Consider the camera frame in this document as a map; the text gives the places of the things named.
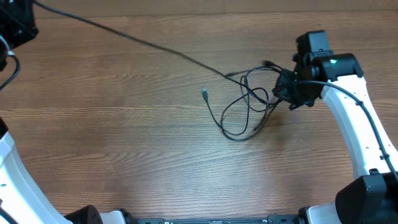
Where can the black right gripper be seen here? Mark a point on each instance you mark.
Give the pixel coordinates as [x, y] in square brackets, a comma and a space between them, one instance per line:
[283, 94]

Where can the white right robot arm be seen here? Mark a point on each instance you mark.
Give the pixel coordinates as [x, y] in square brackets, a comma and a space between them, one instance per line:
[339, 81]

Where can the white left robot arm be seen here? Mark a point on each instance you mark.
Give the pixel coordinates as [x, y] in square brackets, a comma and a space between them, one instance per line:
[22, 201]

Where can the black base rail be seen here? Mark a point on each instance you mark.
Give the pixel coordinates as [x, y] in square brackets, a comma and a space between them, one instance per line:
[270, 219]

